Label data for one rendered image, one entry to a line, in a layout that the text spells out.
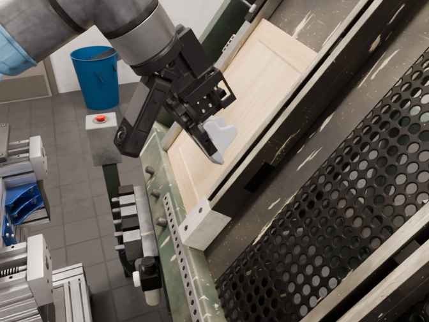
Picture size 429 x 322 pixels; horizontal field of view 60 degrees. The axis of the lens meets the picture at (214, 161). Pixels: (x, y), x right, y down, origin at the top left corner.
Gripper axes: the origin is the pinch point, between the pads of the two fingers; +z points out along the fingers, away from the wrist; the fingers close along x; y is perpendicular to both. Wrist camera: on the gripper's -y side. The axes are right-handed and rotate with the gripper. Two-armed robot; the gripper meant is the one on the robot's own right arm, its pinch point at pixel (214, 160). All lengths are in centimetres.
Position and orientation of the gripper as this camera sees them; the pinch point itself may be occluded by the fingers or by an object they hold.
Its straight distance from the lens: 58.1
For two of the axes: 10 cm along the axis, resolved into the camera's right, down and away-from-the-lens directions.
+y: 7.6, -6.5, 0.8
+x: -4.6, -4.4, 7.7
